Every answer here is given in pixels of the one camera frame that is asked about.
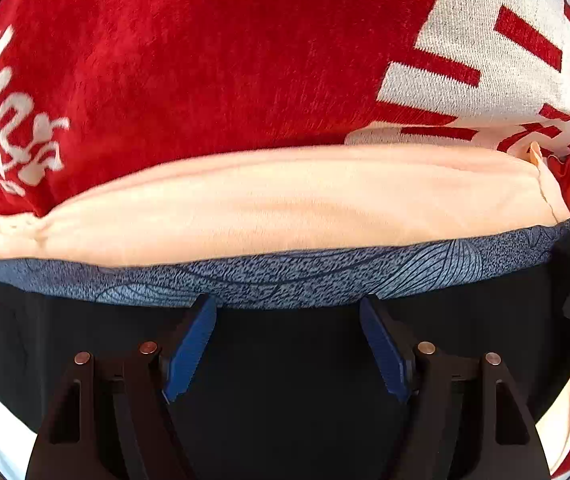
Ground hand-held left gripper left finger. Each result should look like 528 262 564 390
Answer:
25 295 218 480

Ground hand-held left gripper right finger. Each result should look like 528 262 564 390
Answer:
359 294 552 480

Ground peach cloth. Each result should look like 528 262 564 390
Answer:
0 141 570 480

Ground black pants with patterned waistband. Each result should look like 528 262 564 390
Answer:
0 217 570 480

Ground red printed blanket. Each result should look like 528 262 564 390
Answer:
0 0 570 218

